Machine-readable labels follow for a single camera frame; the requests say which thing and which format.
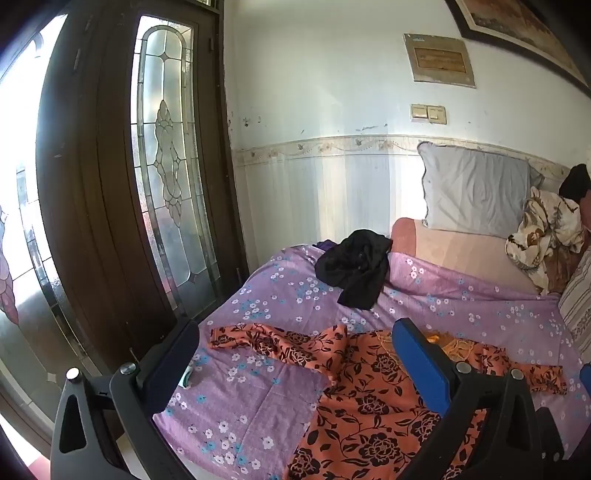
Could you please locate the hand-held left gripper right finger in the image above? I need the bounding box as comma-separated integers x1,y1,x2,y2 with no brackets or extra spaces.
392,318,565,480

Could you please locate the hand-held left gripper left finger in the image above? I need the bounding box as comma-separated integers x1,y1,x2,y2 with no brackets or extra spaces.
50,318,200,480

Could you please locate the orange black floral garment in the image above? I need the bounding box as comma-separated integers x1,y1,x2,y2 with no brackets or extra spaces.
209,323,568,480

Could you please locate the purple floral bed sheet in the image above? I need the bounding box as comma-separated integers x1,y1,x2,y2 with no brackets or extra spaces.
152,244,591,480

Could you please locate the striped pillow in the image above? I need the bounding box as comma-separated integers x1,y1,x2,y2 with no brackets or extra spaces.
558,247,591,352

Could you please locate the wooden door with stained glass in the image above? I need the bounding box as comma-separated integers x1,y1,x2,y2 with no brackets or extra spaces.
36,0,250,370

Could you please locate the cream brown patterned cloth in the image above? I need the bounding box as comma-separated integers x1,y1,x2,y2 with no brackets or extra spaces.
505,186,586,296

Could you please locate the grey pillow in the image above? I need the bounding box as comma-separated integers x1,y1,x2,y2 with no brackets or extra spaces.
417,141,546,240

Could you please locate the stained glass window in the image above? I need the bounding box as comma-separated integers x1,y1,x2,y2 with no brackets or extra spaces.
0,14,100,407

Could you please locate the black cloth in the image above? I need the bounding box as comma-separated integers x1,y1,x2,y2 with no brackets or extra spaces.
558,164,591,204

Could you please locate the gold light switch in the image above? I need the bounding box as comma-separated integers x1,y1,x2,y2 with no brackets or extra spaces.
410,104,448,125

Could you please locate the beige wall panel cover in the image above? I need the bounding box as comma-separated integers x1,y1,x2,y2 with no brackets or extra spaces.
403,33,476,88

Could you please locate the framed wall picture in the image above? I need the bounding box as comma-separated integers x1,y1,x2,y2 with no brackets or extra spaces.
444,0,587,88

